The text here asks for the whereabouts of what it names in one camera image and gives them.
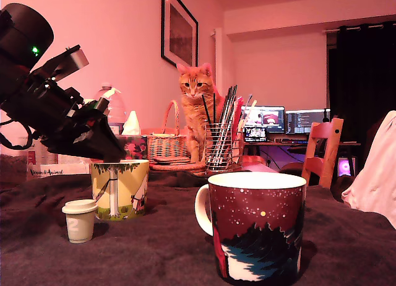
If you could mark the cream white coffee capsule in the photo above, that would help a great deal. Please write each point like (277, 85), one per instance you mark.
(80, 224)

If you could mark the glass jar of coffee beans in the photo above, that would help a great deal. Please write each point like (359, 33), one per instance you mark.
(12, 171)

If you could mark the large clear water bottle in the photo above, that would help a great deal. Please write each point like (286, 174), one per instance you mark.
(117, 112)

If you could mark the white printed cardboard tray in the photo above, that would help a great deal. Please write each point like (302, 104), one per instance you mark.
(62, 172)

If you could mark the white paper tissue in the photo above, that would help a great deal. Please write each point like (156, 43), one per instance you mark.
(131, 125)

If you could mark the floral tissue box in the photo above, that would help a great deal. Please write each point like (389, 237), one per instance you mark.
(136, 146)

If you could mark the yellow hammock print mug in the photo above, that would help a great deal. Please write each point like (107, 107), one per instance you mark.
(123, 190)

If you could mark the small cork coaster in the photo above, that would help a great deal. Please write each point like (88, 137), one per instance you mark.
(171, 158)
(171, 162)

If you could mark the orange tabby cat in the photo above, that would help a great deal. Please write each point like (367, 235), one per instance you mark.
(195, 112)

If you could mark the round cork trivet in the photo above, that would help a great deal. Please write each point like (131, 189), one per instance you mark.
(198, 165)

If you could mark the thin black straw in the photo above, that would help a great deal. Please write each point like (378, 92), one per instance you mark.
(206, 109)
(214, 108)

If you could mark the black framed picture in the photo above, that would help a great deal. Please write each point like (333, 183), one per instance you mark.
(181, 29)

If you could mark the dark brown knitted cloth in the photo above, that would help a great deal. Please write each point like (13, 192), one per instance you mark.
(154, 252)

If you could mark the striped metal straw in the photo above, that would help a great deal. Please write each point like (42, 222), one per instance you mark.
(232, 101)
(227, 103)

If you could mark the pink utensil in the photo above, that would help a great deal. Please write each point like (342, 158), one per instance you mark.
(239, 112)

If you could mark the pale flat stick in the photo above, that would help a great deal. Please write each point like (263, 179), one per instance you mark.
(249, 111)

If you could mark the small laptop screen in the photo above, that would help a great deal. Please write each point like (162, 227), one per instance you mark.
(255, 134)

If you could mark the wide computer monitor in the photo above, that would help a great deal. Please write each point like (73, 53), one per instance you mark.
(266, 119)

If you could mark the wooden desk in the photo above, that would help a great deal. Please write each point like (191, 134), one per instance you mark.
(278, 143)

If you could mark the dark starry night mug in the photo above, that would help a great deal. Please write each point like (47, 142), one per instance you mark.
(256, 224)

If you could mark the computer monitor with code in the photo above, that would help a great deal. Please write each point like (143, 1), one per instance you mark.
(306, 122)

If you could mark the wooden chair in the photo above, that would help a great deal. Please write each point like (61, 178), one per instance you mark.
(321, 162)

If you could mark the computer case with glowing fan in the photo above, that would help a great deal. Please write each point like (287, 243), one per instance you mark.
(346, 167)

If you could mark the dark curtain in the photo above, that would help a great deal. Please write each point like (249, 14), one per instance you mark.
(362, 97)

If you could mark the pale pink fabric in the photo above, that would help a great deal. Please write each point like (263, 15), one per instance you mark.
(377, 174)

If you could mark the pale grey camera box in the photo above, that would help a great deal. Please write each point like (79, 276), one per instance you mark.
(77, 58)

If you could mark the white wall pipe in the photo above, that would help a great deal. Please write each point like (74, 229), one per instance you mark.
(218, 57)

